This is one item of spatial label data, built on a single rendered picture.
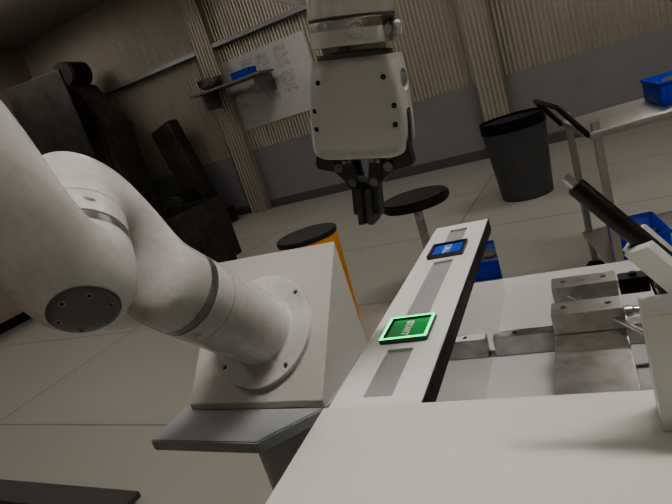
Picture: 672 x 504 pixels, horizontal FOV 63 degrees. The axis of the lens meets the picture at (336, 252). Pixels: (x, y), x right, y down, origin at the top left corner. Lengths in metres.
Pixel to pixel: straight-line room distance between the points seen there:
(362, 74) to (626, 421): 0.36
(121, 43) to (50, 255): 9.07
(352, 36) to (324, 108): 0.08
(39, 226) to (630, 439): 0.51
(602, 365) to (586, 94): 6.38
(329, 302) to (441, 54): 6.39
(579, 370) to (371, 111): 0.36
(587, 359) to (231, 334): 0.46
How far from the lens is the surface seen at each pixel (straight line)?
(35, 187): 0.58
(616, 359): 0.68
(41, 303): 0.61
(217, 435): 0.89
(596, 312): 0.73
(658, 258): 0.37
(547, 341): 0.82
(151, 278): 0.73
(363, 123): 0.55
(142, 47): 9.35
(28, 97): 9.03
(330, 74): 0.56
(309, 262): 0.92
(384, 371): 0.58
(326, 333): 0.86
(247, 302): 0.80
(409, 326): 0.64
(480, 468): 0.42
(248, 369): 0.91
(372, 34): 0.54
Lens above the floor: 1.23
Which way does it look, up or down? 15 degrees down
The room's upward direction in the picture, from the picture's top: 18 degrees counter-clockwise
